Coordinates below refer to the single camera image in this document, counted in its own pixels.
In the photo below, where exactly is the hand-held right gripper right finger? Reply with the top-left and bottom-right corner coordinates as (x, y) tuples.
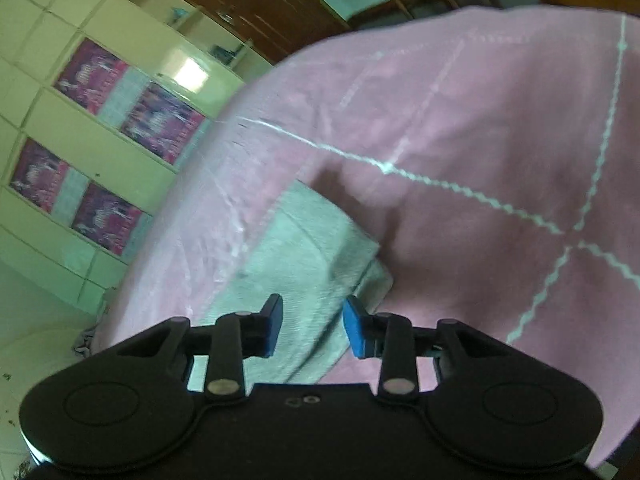
(344, 295), (506, 406)

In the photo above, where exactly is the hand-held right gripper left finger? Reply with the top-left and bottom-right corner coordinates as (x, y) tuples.
(114, 294), (284, 407)

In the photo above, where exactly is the grey floor cloth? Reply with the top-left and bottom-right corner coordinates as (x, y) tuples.
(73, 327), (102, 357)

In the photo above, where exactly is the pink blanket with white lines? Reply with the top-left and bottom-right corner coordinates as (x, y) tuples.
(97, 5), (640, 471)

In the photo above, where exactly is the brown wooden cabinet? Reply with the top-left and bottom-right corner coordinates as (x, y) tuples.
(125, 0), (351, 66)

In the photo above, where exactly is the purple printed wall tile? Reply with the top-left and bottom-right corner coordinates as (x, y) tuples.
(52, 37), (130, 113)
(9, 137), (70, 213)
(119, 81), (206, 165)
(71, 182), (143, 256)

